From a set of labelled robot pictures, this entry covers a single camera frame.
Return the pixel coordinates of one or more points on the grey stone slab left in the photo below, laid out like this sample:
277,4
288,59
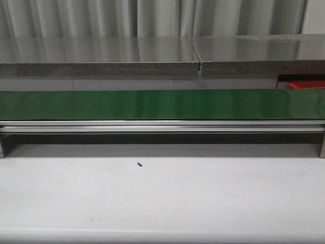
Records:
87,56

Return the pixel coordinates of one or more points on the grey stone slab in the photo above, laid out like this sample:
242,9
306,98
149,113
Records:
87,56
261,55

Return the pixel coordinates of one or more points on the red plastic tray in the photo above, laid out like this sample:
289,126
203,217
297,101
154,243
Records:
304,84

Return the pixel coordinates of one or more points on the grey stone slab right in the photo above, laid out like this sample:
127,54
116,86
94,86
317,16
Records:
261,55

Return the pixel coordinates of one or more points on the green conveyor belt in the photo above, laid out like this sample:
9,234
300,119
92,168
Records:
164,104

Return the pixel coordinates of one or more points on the right metal conveyor leg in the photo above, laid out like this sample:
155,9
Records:
322,150

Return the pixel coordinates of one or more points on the metal conveyor leg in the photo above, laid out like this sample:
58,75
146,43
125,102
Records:
5,145
322,150

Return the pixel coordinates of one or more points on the left metal conveyor leg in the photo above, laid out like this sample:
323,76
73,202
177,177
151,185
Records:
5,145

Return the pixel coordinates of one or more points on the grey pleated curtain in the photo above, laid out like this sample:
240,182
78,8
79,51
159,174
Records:
159,18

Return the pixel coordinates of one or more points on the aluminium conveyor frame rail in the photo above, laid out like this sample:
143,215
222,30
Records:
161,126

